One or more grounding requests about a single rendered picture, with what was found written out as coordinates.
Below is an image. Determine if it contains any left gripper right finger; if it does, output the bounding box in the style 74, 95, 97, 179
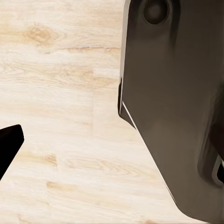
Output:
209, 124, 224, 161

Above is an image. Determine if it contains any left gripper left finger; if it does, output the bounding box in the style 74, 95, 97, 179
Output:
0, 124, 24, 180

